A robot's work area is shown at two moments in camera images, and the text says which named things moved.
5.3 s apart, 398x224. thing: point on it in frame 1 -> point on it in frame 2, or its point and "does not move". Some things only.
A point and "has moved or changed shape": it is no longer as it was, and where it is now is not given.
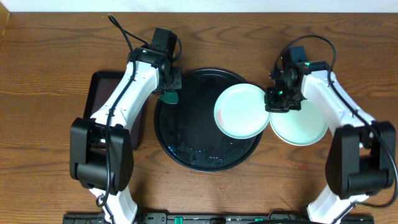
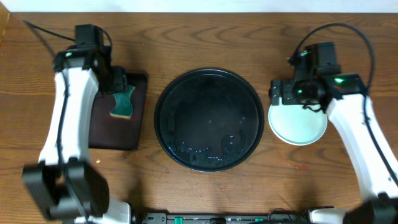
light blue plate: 239,111 -> 295,125
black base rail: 209,218 does not move
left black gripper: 174,82 -> 119,81
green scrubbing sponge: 170,98 has moved or changed shape
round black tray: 187,132 does not move
